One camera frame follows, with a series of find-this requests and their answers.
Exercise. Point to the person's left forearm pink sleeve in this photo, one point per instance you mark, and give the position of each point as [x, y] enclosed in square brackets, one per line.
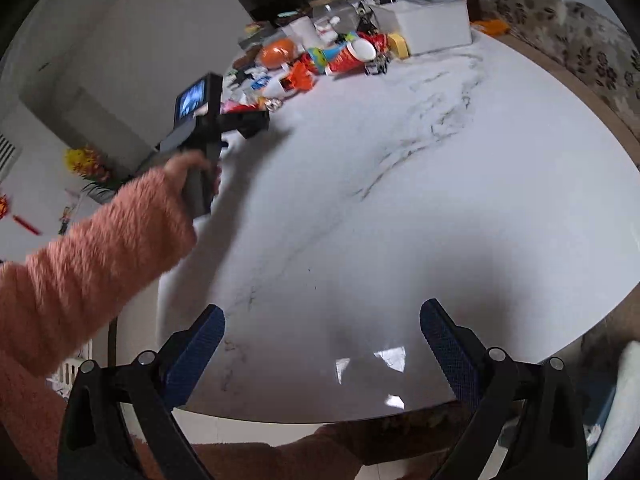
[90, 260]

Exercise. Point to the small toy car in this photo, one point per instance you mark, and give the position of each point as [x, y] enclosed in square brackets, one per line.
[377, 66]

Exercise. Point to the orange ball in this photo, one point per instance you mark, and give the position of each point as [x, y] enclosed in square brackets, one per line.
[277, 53]

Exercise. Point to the orange red wrapper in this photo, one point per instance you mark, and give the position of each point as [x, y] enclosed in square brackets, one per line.
[301, 77]

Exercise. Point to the yellow block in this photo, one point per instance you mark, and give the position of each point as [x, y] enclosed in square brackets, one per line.
[398, 46]

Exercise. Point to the white rounded object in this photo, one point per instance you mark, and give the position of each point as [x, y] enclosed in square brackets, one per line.
[627, 390]

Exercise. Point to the person's left hand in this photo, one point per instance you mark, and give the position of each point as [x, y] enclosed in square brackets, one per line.
[186, 162]

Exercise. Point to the orange cloth item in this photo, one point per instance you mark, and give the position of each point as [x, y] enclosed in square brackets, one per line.
[489, 26]

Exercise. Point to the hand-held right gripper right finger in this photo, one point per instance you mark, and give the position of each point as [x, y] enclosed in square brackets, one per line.
[450, 355]

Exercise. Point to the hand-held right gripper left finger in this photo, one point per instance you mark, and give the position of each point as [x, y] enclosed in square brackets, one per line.
[195, 355]

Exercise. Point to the pink snack packet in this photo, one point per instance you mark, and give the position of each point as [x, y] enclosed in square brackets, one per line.
[240, 106]

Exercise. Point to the white wall vent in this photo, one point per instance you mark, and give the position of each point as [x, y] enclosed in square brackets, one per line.
[6, 152]

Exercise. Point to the red paper cup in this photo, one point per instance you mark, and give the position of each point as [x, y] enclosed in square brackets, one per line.
[357, 52]

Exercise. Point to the yellow flower bunch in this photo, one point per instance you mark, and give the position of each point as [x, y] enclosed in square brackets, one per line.
[87, 162]

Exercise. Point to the red wall decoration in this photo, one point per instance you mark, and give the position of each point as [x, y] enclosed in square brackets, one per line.
[22, 219]

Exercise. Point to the colourful hanging ornament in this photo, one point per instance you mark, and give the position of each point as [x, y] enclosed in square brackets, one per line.
[66, 212]

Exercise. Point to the floral patterned sofa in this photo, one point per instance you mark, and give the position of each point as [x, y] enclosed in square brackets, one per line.
[570, 35]

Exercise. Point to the white rectangular box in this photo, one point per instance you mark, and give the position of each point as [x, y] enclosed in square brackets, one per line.
[425, 22]

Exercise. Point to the person's pink fuzzy clothing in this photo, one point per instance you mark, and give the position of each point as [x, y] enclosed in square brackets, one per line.
[30, 420]

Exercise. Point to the colourful party cone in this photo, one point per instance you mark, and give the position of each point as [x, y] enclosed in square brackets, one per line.
[320, 57]

